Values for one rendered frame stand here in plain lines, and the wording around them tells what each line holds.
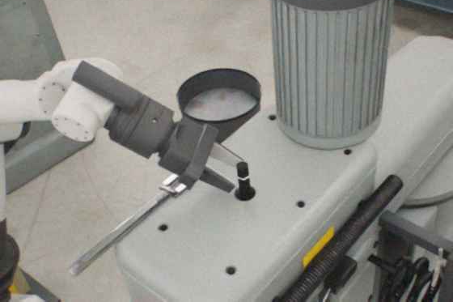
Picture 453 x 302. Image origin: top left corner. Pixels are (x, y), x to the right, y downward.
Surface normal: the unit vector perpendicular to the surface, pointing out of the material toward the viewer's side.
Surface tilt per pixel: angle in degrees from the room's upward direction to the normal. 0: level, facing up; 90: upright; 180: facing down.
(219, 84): 86
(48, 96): 73
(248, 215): 0
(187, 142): 33
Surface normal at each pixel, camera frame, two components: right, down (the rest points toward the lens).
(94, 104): 0.42, -0.36
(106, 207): -0.07, -0.72
